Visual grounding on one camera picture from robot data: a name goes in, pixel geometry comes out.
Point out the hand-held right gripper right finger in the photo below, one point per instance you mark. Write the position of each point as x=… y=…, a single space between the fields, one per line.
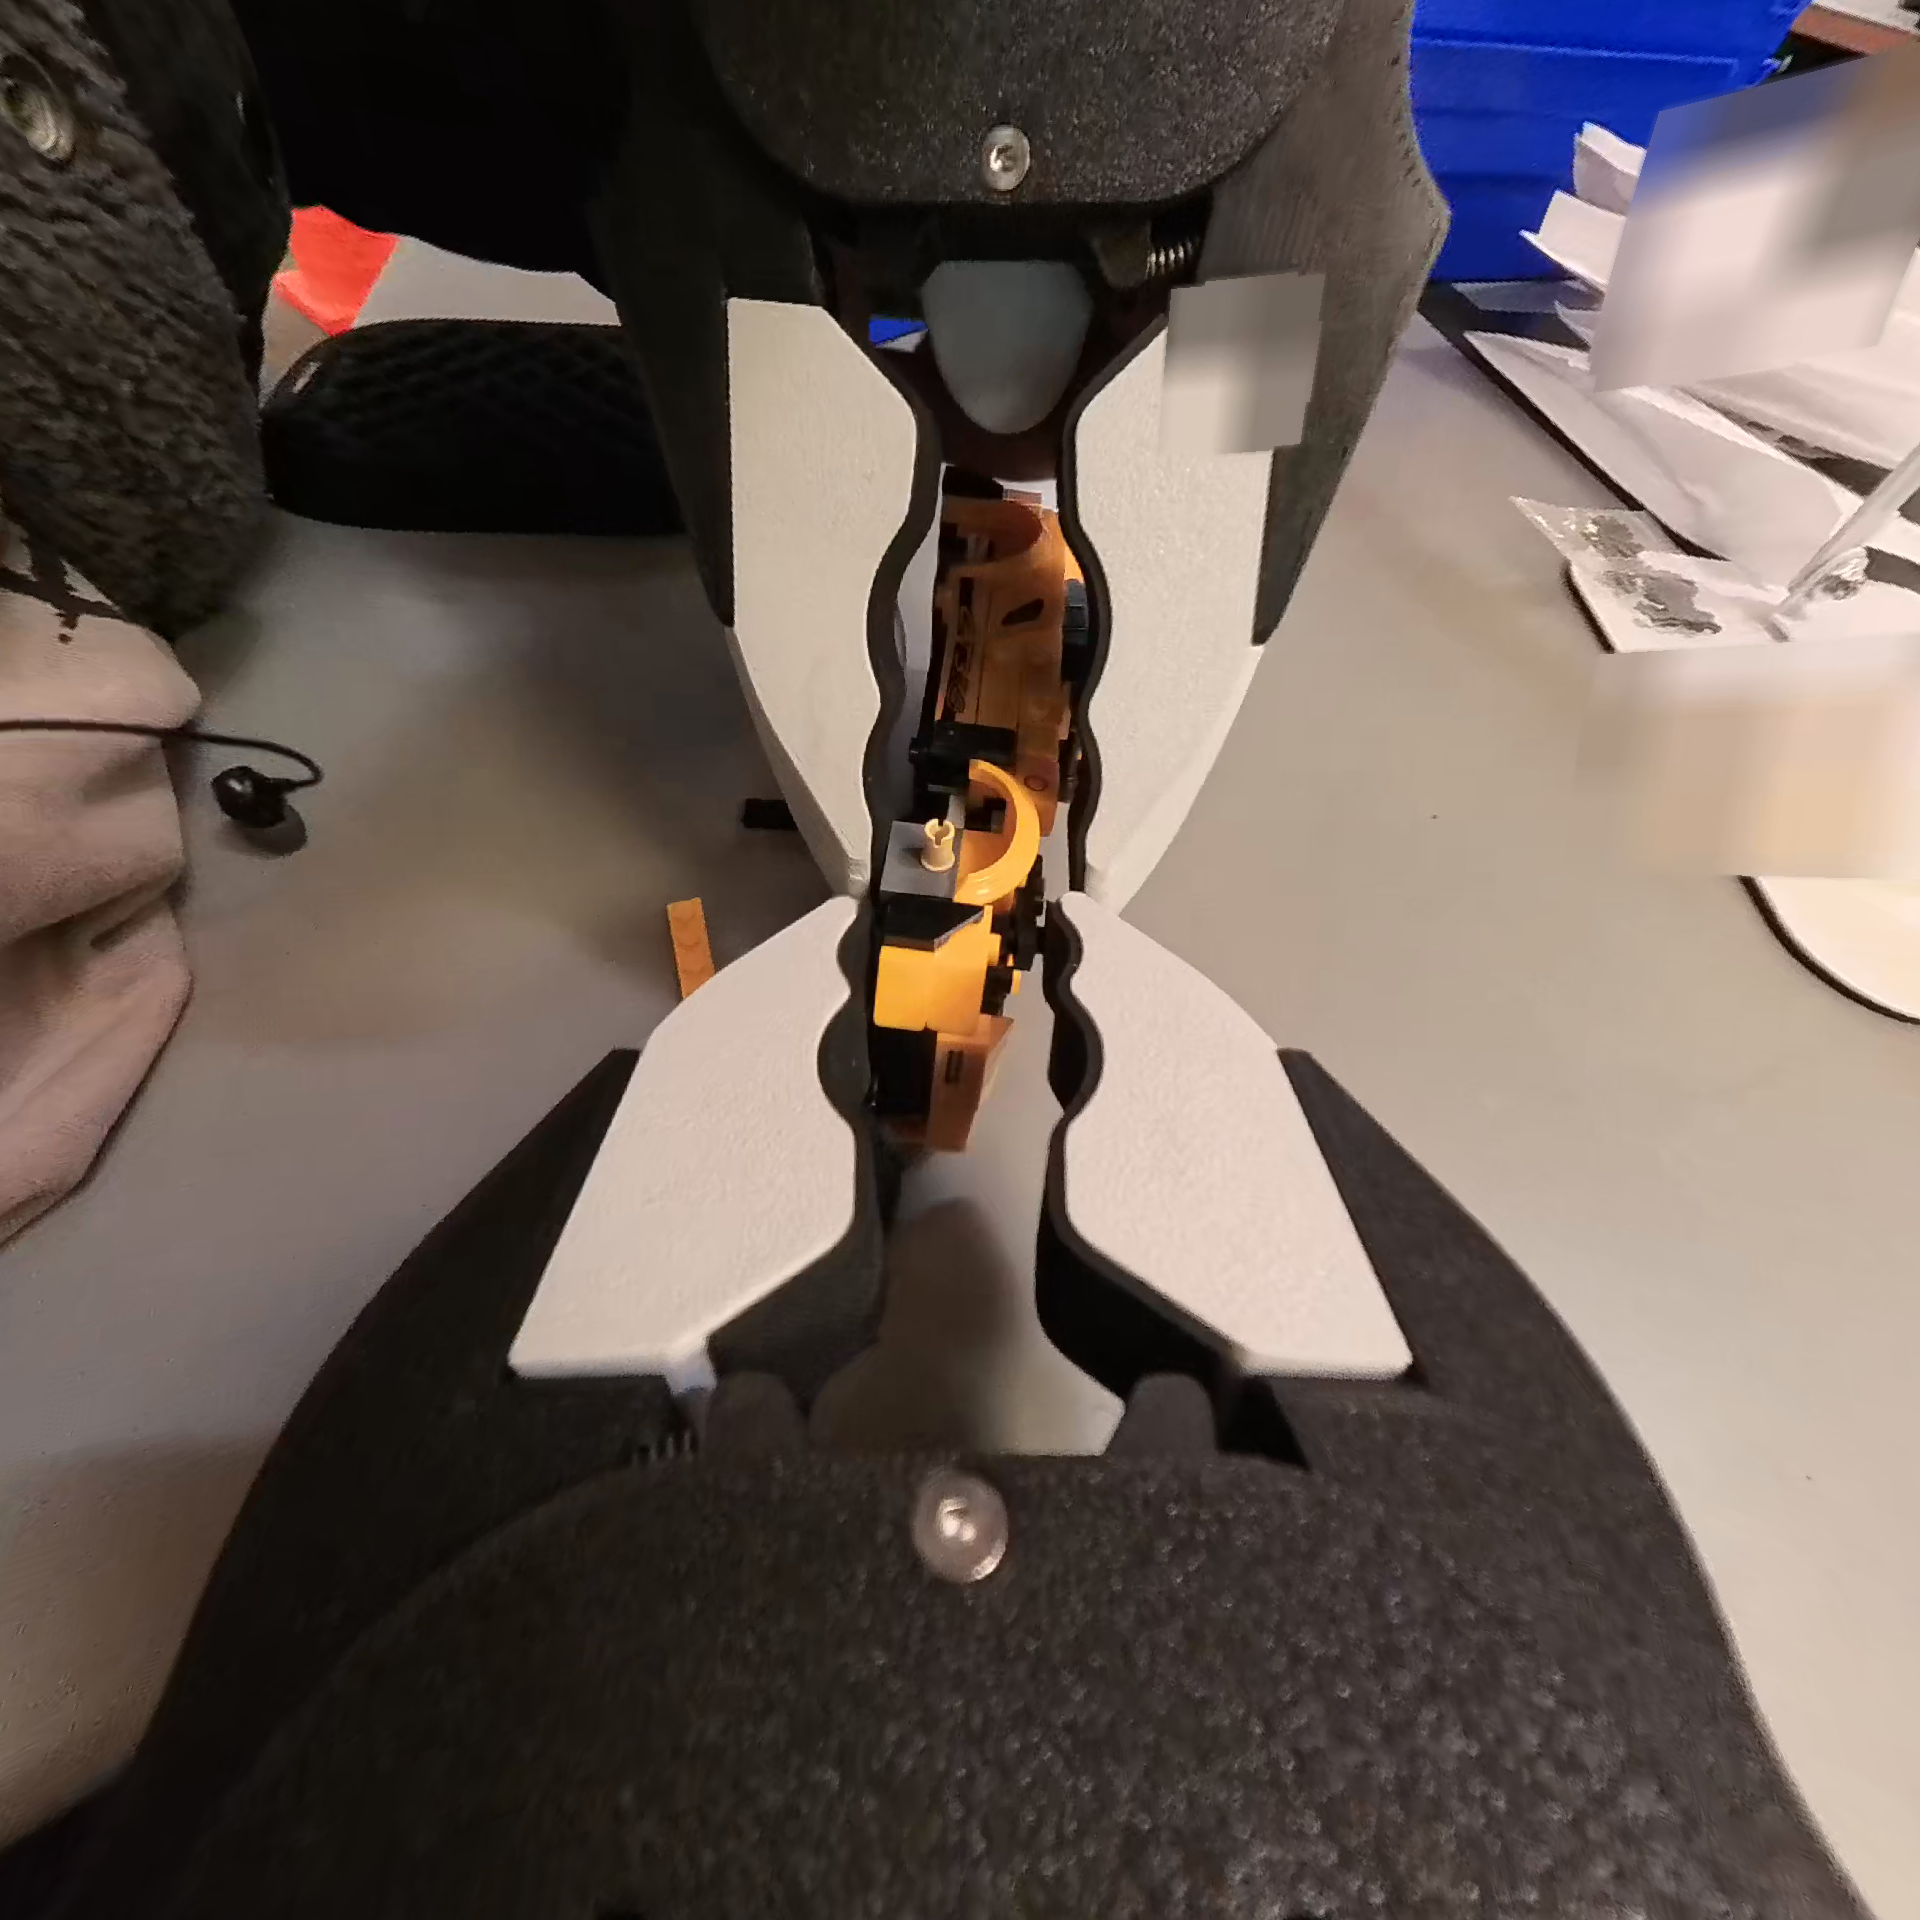
x=1215 y=1199

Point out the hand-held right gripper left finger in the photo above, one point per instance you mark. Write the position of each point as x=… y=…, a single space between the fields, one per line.
x=709 y=1199

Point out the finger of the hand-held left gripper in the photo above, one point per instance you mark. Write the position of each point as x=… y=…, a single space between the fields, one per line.
x=799 y=528
x=1173 y=679

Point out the orange lego plate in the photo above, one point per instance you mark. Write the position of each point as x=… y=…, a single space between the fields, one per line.
x=691 y=947

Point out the orange lego car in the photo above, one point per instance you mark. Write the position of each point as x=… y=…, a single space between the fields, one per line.
x=932 y=977

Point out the small black lego brick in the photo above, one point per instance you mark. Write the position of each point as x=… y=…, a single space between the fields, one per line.
x=764 y=815

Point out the black mesh fabric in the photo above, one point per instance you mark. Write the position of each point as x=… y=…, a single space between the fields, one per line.
x=447 y=422

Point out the clear bag of grey parts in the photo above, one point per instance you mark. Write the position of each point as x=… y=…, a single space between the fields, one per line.
x=1634 y=580

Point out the person's black clothing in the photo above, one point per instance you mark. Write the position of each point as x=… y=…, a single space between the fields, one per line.
x=447 y=120

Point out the blue plastic bin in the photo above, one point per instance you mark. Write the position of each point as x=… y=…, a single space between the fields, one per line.
x=1500 y=120

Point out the red fabric piece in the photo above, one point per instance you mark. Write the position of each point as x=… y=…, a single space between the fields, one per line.
x=334 y=270

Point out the white paper bag pile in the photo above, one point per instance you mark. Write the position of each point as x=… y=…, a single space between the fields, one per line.
x=1695 y=450

